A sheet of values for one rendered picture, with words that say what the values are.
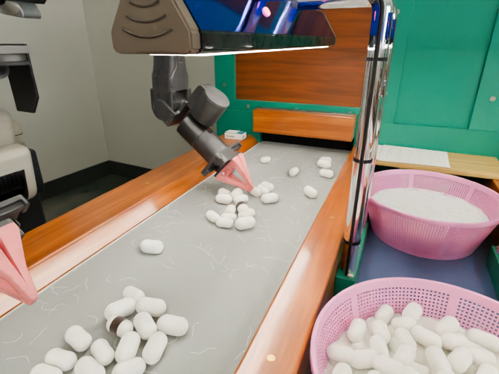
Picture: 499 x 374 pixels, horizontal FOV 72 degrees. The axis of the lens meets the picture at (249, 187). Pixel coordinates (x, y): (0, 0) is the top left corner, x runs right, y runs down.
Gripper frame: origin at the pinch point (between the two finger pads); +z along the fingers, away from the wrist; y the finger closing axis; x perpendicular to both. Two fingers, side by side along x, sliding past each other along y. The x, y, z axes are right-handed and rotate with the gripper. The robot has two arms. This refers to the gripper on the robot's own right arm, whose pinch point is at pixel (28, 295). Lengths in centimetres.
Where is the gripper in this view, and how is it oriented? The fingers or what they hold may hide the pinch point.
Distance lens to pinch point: 42.6
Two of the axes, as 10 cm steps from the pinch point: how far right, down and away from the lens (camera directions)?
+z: 6.9, 7.2, -0.1
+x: -6.1, 5.9, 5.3
